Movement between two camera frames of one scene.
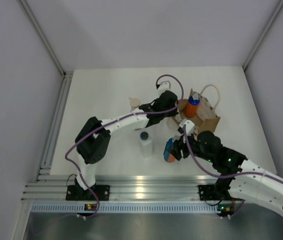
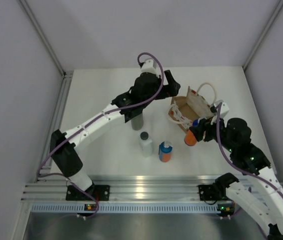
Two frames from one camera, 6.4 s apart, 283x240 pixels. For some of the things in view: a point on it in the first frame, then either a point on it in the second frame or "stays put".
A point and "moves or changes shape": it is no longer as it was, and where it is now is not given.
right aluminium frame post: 258,43 stays put
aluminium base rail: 124,188 stays put
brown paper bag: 206,120 stays put
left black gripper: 172,113 to 170,90
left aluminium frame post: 67,76 stays put
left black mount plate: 76,192 stays put
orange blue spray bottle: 168,156 moves or changes shape
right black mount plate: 208,192 stays put
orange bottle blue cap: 191,109 moves or changes shape
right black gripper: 179,144 to 203,126
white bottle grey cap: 146,145 stays put
